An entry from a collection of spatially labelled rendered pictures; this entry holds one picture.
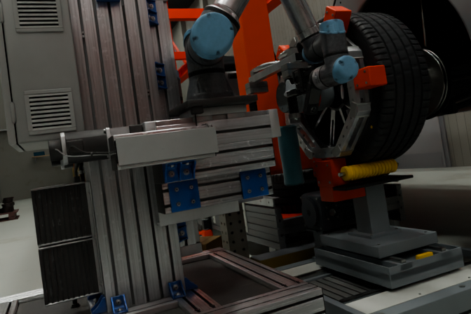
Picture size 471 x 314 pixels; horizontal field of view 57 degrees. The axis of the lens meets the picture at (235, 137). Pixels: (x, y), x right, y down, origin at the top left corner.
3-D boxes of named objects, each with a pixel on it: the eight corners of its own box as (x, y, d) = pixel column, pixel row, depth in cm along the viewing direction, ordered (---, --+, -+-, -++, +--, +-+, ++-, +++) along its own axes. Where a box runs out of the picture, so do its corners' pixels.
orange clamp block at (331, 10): (347, 33, 170) (352, 10, 165) (330, 34, 167) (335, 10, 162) (337, 28, 175) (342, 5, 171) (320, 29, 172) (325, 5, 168)
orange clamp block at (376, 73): (371, 89, 161) (387, 84, 152) (354, 90, 158) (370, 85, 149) (368, 70, 161) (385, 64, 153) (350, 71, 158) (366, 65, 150)
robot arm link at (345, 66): (358, 51, 128) (362, 79, 128) (336, 60, 139) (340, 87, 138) (336, 52, 125) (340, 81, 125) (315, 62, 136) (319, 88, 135)
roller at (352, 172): (404, 171, 178) (401, 157, 178) (344, 182, 167) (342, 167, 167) (393, 171, 184) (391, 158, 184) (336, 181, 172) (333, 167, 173)
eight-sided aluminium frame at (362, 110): (378, 153, 159) (356, 8, 161) (364, 155, 157) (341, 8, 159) (302, 159, 209) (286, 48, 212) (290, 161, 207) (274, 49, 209)
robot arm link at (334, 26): (310, 29, 139) (315, 63, 139) (324, 17, 128) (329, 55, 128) (332, 28, 141) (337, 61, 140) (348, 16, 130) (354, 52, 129)
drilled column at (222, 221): (252, 280, 222) (241, 198, 223) (235, 284, 218) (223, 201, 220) (244, 275, 231) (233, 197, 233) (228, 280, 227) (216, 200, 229)
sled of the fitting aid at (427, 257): (465, 268, 168) (460, 243, 169) (392, 292, 155) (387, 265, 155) (378, 249, 215) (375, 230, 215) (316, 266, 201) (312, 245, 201)
